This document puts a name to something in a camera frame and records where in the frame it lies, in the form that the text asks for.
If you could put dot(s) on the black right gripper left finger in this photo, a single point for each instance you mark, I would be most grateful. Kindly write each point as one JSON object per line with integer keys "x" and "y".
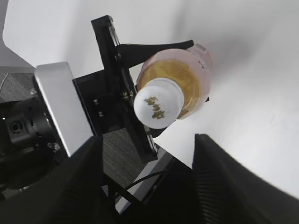
{"x": 71, "y": 194}

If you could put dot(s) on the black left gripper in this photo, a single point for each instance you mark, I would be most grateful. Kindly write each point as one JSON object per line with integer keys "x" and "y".
{"x": 107, "y": 96}

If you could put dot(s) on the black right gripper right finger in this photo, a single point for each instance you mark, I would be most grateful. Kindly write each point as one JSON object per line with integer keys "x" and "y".
{"x": 230, "y": 194}

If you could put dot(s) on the white bottle cap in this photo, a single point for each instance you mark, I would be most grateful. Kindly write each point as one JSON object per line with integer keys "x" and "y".
{"x": 158, "y": 104}

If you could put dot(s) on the pink peach tea bottle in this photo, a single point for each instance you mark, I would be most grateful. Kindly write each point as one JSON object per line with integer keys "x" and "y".
{"x": 190, "y": 69}

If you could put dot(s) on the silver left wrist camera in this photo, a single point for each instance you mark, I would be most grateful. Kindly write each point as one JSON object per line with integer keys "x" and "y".
{"x": 55, "y": 82}

